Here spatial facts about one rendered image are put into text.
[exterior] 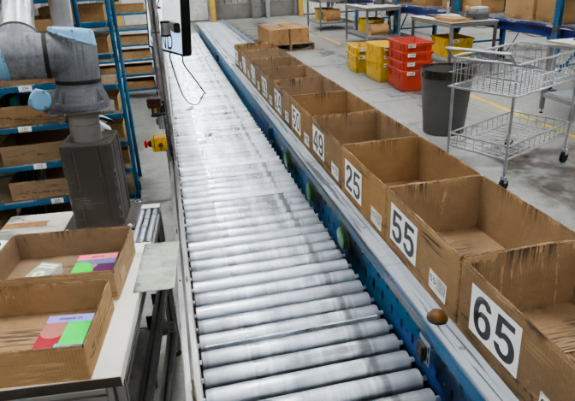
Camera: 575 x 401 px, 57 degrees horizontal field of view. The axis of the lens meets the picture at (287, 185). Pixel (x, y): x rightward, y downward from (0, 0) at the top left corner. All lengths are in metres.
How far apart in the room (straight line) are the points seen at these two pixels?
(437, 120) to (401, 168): 3.48
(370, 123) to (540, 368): 1.46
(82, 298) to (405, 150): 1.15
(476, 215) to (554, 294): 0.40
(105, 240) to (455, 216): 1.12
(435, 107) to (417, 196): 3.87
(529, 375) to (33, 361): 1.04
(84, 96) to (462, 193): 1.26
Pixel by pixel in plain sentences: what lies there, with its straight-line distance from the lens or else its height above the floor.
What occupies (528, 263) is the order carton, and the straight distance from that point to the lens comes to 1.26.
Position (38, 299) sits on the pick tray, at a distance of 1.64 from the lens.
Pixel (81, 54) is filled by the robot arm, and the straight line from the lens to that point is 1.93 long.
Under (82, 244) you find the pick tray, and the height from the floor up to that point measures 0.80.
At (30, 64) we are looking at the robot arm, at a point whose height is 1.36.
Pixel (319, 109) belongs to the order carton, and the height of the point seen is 0.97.
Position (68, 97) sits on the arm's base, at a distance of 1.95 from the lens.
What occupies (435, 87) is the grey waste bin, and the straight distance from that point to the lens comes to 5.30.
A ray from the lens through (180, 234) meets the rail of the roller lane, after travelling 1.97.
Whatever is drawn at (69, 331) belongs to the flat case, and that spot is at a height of 0.77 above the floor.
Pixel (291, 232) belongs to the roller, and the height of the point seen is 0.74.
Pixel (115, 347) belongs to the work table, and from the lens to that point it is 1.46.
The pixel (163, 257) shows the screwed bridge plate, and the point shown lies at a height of 0.75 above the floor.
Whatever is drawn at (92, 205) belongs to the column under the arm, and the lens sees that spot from 2.05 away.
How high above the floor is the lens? 1.62
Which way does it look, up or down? 23 degrees down
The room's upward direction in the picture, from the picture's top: 3 degrees counter-clockwise
